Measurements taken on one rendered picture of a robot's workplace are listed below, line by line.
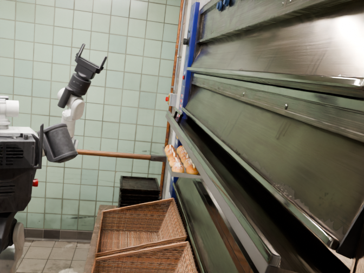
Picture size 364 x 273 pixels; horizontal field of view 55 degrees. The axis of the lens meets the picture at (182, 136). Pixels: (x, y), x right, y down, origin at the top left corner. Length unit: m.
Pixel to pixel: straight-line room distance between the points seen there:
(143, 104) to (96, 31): 0.74
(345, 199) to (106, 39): 2.75
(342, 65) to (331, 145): 0.17
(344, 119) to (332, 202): 0.15
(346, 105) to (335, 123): 0.05
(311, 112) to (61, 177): 2.84
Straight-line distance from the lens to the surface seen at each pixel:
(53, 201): 3.50
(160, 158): 2.01
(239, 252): 1.18
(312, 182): 0.77
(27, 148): 1.36
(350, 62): 0.70
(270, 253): 0.62
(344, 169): 0.72
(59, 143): 1.52
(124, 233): 2.47
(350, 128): 0.69
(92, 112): 3.23
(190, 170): 1.81
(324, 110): 0.77
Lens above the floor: 1.71
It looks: 11 degrees down
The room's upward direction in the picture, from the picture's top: 7 degrees clockwise
